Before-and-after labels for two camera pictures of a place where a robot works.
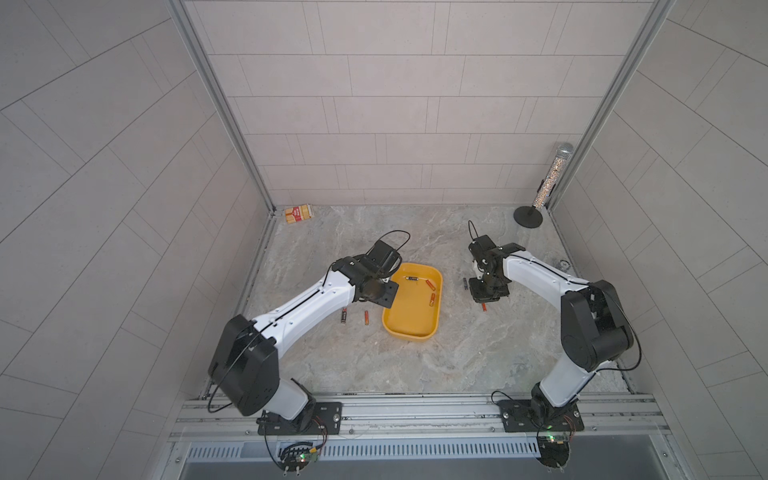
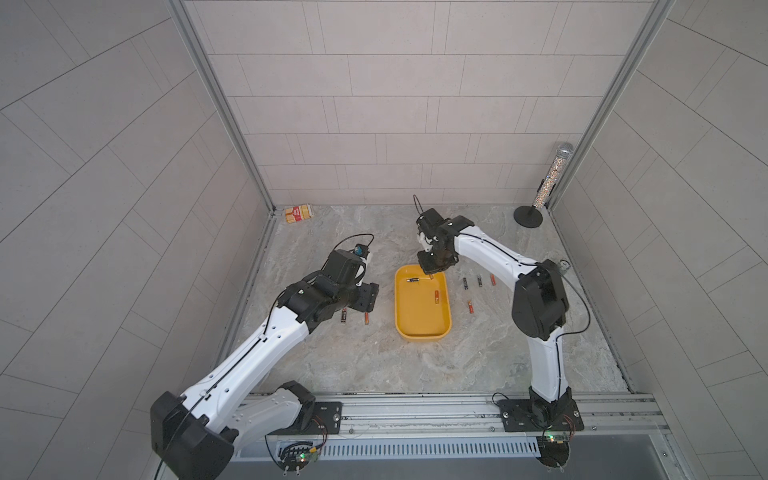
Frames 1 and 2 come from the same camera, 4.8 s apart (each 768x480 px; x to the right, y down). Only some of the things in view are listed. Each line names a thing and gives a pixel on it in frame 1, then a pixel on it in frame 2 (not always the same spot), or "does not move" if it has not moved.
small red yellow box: (298, 213) does not move
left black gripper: (390, 293) → (367, 296)
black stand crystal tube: (531, 217) does not move
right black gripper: (478, 296) → (428, 266)
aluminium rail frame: (427, 437) does not move
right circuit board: (554, 450) does not move
